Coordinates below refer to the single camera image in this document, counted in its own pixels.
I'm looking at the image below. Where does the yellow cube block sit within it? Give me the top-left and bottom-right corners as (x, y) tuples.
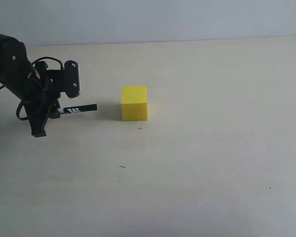
(121, 86), (148, 121)

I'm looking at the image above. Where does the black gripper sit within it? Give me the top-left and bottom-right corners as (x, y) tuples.
(4, 61), (65, 138)

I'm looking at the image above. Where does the black cable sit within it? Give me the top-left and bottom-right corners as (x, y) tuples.
(0, 57), (64, 121)

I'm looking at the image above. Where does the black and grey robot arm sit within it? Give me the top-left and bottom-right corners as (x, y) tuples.
(0, 34), (59, 138)

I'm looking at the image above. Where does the black and white marker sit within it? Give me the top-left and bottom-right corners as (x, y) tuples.
(58, 104), (97, 115)

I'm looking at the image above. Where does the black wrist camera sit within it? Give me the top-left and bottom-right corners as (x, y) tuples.
(64, 60), (80, 98)

